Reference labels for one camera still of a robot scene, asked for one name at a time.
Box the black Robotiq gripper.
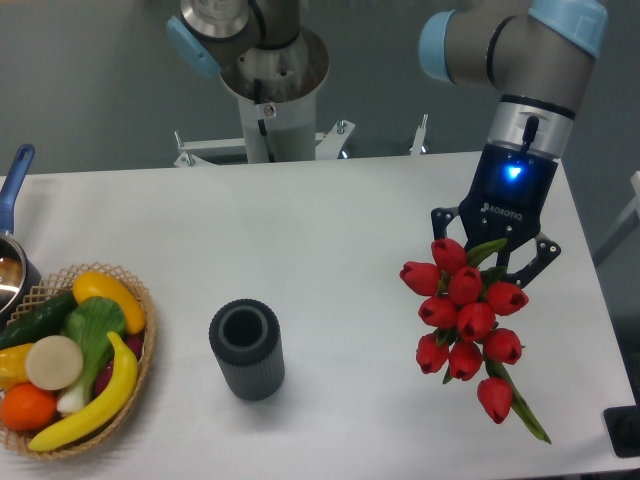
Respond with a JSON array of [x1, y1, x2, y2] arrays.
[[431, 144, 561, 289]]

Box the red tulip bouquet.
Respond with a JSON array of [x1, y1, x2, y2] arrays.
[[399, 238, 551, 444]]

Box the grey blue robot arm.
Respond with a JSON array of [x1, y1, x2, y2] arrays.
[[166, 1, 608, 286]]

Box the dark grey ribbed vase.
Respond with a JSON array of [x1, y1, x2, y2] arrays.
[[208, 299, 285, 401]]

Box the black device at edge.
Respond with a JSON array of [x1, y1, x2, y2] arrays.
[[603, 406, 639, 458]]

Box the dark red vegetable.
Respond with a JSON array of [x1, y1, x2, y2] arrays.
[[93, 333, 144, 397]]

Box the green bok choy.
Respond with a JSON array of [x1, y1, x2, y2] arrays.
[[57, 296, 125, 416]]

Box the yellow banana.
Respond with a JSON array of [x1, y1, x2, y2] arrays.
[[28, 332, 138, 452]]

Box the green cucumber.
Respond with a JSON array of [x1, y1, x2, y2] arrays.
[[1, 291, 77, 349]]

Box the beige round slice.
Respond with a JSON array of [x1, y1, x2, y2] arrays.
[[25, 335, 83, 391]]

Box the yellow pepper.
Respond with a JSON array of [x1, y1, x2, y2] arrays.
[[0, 343, 33, 391]]

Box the orange fruit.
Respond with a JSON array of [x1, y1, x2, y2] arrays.
[[1, 383, 57, 431]]

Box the woven wicker basket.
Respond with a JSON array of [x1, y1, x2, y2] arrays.
[[1, 262, 156, 460]]

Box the white frame at right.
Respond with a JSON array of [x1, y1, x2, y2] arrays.
[[592, 171, 639, 268]]

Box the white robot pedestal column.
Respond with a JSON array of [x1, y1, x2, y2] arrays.
[[221, 27, 329, 164]]

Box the white metal base frame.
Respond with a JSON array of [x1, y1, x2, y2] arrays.
[[173, 113, 429, 167]]

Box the blue handled saucepan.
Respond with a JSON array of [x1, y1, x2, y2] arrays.
[[1, 144, 41, 329]]

